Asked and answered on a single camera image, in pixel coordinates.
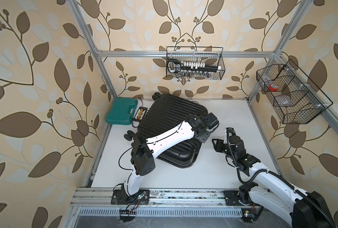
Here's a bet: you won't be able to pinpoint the black hard-shell suitcase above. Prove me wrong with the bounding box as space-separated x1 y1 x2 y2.
125 92 208 169

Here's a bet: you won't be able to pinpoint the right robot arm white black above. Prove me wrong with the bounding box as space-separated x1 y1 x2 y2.
212 127 336 228

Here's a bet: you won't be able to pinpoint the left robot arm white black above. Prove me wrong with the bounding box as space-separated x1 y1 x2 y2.
123 113 219 196

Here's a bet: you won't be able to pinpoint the small black tray orange parts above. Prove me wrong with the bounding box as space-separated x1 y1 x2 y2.
133 106 148 122

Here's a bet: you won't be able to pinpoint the clear plastic bag in basket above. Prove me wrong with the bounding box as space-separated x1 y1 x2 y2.
274 94 294 107

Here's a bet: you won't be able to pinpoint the red item in basket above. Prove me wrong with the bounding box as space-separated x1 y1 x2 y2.
268 83 279 92

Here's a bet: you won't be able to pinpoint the green plastic tool case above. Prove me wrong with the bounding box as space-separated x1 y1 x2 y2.
105 97 138 125

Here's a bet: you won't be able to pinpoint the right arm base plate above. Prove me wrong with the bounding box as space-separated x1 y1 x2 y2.
223 190 260 207

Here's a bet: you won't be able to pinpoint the back wire basket black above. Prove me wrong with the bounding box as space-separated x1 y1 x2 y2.
166 46 226 80

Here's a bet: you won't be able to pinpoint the wire basket black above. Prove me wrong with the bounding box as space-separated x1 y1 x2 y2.
166 46 226 80
256 59 333 124

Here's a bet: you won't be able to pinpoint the socket set black rail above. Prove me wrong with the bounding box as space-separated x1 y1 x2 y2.
166 59 223 73

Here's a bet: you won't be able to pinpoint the right wire basket black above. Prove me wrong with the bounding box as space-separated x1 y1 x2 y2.
256 59 333 124

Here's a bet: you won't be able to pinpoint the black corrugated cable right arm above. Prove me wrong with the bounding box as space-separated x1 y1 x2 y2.
225 128 336 228

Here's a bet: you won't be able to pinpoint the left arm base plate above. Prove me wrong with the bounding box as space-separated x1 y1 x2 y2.
111 189 150 205

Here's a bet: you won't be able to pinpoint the aluminium front rail frame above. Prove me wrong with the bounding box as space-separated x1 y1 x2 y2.
64 187 261 228

